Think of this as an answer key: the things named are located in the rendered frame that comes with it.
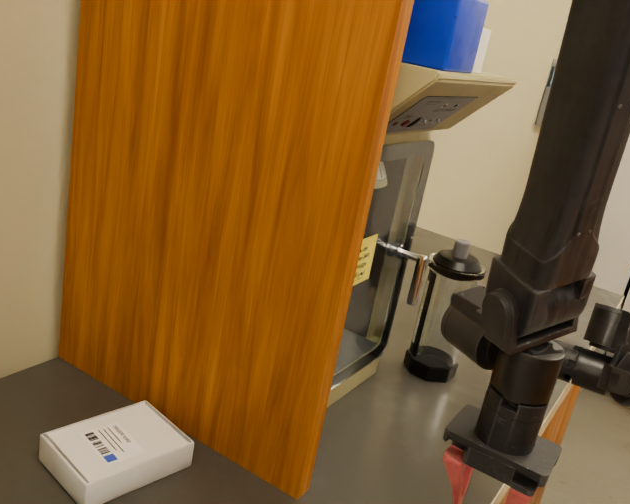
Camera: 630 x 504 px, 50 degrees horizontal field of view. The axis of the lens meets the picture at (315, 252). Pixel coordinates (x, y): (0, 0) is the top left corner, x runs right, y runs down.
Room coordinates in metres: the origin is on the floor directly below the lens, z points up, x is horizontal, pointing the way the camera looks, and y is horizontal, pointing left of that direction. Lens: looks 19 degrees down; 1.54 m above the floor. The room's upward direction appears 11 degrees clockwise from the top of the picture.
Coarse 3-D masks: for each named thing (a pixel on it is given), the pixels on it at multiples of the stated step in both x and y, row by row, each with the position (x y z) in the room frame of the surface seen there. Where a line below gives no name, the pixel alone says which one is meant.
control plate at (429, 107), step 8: (432, 96) 0.86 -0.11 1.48; (440, 96) 0.88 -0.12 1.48; (448, 96) 0.90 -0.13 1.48; (416, 104) 0.85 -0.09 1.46; (424, 104) 0.87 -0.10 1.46; (432, 104) 0.90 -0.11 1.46; (440, 104) 0.92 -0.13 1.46; (448, 104) 0.95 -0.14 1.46; (464, 104) 1.00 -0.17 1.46; (408, 112) 0.87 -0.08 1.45; (416, 112) 0.89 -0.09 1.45; (424, 112) 0.91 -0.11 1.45; (432, 112) 0.94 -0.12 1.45; (440, 112) 0.97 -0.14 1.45; (448, 112) 0.99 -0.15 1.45; (392, 120) 0.86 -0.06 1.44; (400, 120) 0.88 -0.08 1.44; (440, 120) 1.02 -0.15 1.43; (392, 128) 0.90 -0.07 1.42; (400, 128) 0.93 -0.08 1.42; (408, 128) 0.95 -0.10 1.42; (416, 128) 0.98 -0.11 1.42; (424, 128) 1.01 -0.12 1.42
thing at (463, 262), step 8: (456, 240) 1.19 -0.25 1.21; (464, 240) 1.20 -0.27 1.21; (456, 248) 1.18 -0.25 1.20; (464, 248) 1.18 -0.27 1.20; (440, 256) 1.18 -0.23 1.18; (448, 256) 1.18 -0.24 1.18; (456, 256) 1.18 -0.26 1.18; (464, 256) 1.18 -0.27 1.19; (472, 256) 1.21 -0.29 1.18; (440, 264) 1.16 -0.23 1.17; (448, 264) 1.15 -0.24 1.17; (456, 264) 1.15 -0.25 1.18; (464, 264) 1.15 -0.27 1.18; (472, 264) 1.16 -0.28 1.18; (480, 264) 1.18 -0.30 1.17; (472, 272) 1.15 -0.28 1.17
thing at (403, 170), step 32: (384, 160) 0.97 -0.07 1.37; (416, 160) 1.07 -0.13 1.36; (384, 192) 0.99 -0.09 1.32; (416, 192) 1.09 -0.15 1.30; (384, 224) 1.01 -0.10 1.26; (416, 224) 1.12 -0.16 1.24; (384, 256) 1.03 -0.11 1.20; (352, 288) 0.95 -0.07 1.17; (384, 288) 1.06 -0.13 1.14; (352, 320) 0.97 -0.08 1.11; (384, 320) 1.09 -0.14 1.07; (352, 352) 1.00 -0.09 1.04
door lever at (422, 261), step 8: (400, 248) 1.08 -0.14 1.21; (400, 256) 1.08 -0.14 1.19; (408, 256) 1.07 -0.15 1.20; (416, 256) 1.07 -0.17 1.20; (424, 256) 1.06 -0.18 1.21; (416, 264) 1.06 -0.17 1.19; (424, 264) 1.06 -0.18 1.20; (416, 272) 1.06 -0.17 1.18; (424, 272) 1.06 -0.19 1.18; (416, 280) 1.06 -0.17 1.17; (416, 288) 1.06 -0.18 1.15; (408, 296) 1.06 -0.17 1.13; (416, 296) 1.06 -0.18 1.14; (408, 304) 1.06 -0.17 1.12
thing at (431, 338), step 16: (432, 256) 1.20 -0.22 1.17; (464, 272) 1.14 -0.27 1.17; (480, 272) 1.16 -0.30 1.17; (448, 288) 1.15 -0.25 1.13; (464, 288) 1.15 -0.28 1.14; (432, 304) 1.16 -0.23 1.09; (448, 304) 1.15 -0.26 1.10; (432, 320) 1.15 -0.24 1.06; (432, 336) 1.15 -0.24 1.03; (432, 352) 1.15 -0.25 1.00; (448, 352) 1.15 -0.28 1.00
